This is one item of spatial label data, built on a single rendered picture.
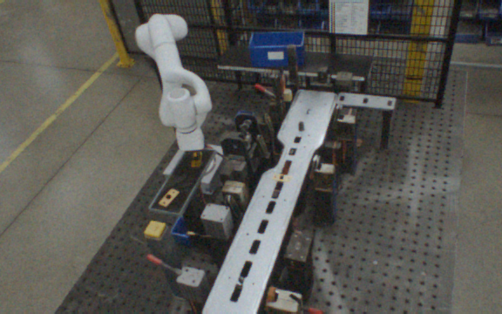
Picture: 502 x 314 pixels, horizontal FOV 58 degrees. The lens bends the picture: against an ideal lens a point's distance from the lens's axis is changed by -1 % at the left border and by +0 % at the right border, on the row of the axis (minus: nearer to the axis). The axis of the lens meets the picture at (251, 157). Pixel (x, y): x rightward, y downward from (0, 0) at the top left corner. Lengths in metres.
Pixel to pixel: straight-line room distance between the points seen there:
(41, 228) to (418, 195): 2.63
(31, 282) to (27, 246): 0.33
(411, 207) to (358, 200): 0.25
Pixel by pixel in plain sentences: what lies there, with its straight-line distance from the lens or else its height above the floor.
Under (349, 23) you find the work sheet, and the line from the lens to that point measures 2.64.
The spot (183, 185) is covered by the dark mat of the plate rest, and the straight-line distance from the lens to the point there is 1.84.
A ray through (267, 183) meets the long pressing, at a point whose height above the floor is 1.00.
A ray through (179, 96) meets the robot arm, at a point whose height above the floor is 1.50.
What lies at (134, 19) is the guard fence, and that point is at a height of 0.54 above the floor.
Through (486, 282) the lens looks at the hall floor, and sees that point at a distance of 3.00.
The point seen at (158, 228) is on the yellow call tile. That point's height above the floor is 1.16.
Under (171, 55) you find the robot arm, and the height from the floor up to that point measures 1.58.
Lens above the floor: 2.44
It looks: 43 degrees down
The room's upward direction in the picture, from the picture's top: 10 degrees counter-clockwise
